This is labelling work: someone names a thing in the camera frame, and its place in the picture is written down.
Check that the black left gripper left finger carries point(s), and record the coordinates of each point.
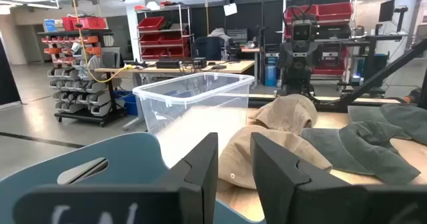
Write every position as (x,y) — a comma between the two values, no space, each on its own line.
(200,184)

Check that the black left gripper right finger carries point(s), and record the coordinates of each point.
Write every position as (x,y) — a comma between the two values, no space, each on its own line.
(283,190)

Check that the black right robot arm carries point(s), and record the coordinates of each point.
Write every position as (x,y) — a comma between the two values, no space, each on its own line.
(298,82)

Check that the blue barrel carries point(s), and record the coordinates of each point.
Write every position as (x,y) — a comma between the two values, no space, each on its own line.
(271,75)

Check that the red storage bin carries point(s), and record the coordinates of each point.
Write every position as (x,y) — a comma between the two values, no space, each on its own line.
(335,12)
(308,12)
(90,23)

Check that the clear plastic bin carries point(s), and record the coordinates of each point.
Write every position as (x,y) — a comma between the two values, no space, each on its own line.
(200,117)

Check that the wooden desk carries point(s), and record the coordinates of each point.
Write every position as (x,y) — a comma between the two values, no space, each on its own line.
(233,66)

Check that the teal plastic basket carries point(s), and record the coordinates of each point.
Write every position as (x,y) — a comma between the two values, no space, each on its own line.
(130,150)

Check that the white paper sheet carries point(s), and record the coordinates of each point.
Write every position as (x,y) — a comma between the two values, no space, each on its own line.
(230,9)

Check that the person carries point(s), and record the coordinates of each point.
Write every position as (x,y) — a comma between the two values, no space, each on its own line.
(218,33)

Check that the dark office chair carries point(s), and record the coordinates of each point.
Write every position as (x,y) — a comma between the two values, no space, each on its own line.
(208,47)

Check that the black monitor on stand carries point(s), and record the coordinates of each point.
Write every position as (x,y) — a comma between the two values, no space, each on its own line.
(387,10)

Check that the blue storage tub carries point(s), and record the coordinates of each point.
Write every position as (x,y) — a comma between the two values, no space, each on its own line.
(130,104)

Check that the black electronics box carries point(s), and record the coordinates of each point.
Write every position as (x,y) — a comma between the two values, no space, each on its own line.
(167,64)

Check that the rolling rack with grey bins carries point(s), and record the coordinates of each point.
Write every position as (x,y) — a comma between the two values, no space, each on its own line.
(83,94)

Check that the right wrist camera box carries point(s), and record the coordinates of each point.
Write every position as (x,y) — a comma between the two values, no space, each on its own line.
(303,30)

